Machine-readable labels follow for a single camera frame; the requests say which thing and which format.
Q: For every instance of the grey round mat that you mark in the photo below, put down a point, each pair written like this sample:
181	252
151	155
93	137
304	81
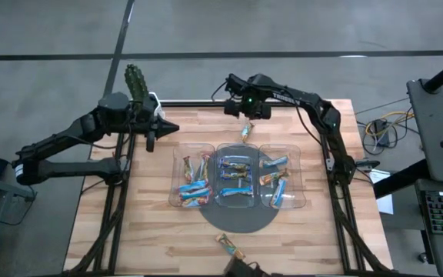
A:
240	221

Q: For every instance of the clear plastic bin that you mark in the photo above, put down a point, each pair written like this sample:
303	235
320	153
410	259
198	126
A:
175	154
231	150
296	154

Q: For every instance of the light blue granola bar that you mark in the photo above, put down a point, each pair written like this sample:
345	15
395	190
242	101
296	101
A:
237	191
274	161
190	186
278	194

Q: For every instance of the black diagonal beam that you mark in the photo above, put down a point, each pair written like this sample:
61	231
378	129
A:
398	181

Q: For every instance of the orange green granola bar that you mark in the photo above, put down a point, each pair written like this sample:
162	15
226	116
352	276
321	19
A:
273	178
247	131
229	246

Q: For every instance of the dark blue yellow granola bar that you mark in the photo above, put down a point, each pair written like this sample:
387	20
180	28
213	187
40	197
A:
237	176
234	165

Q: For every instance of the green cactus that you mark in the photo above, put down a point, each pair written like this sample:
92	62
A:
135	79

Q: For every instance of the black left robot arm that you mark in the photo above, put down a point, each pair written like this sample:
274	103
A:
64	169

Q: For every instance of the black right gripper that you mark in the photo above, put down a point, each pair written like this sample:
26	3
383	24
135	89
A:
231	108

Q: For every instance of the black power brick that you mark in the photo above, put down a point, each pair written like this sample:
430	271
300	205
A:
381	131

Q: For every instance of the white paper sheet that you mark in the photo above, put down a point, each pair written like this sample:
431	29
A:
386	205

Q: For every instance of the black desk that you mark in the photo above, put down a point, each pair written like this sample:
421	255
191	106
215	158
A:
437	134

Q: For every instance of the black table-level camera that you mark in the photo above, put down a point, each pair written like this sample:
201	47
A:
240	268

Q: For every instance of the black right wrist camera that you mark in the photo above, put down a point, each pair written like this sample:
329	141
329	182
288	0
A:
235	84

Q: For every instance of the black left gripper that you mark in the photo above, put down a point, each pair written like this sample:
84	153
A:
146	119

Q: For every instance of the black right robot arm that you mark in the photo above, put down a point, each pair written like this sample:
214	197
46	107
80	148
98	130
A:
314	104

